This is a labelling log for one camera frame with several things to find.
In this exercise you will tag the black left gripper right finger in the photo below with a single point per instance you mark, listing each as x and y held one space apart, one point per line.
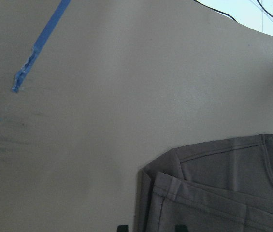
181 228

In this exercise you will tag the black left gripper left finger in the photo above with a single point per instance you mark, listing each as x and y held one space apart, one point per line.
123 228

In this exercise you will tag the dark brown t-shirt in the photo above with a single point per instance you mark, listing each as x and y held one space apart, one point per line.
217 186

